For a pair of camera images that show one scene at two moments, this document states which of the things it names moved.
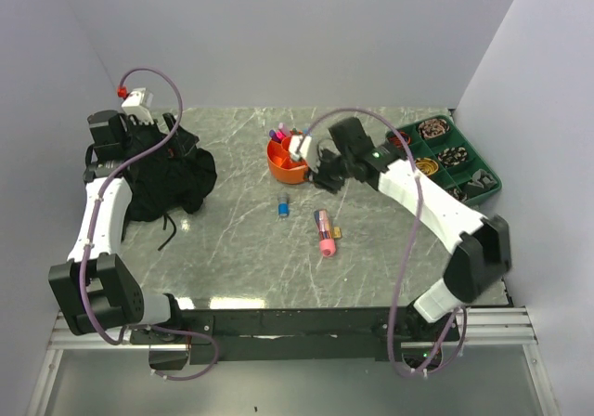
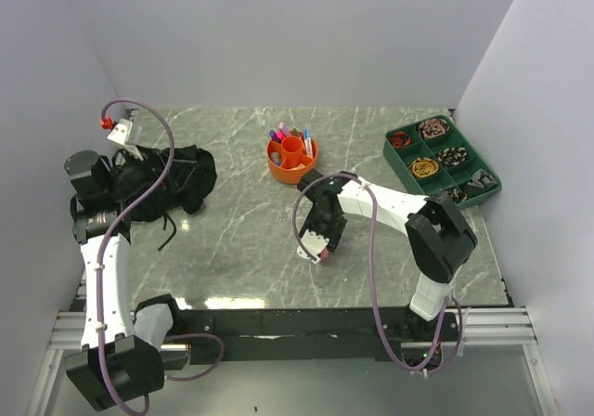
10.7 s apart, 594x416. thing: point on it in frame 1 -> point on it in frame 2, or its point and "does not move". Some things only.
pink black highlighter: x=280 y=136 does not move
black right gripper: x=320 y=179 -> x=310 y=224
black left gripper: x=179 y=142 -> x=148 y=160
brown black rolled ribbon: x=458 y=195 does not move
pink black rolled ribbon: x=434 y=127 does not move
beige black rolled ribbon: x=453 y=156 does not move
